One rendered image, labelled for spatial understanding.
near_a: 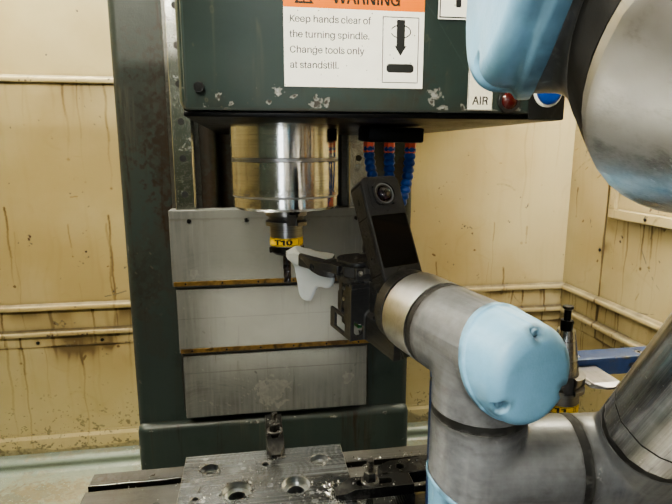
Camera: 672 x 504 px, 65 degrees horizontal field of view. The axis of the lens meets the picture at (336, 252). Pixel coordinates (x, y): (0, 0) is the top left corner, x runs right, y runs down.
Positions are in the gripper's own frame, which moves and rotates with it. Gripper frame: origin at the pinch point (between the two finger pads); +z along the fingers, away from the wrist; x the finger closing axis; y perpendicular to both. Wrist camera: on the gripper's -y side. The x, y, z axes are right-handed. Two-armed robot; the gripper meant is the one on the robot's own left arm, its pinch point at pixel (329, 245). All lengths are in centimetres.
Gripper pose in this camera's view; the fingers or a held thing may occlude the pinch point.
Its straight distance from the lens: 66.6
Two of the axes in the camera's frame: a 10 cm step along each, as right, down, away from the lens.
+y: -0.2, 9.8, 2.2
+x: 9.1, -0.7, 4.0
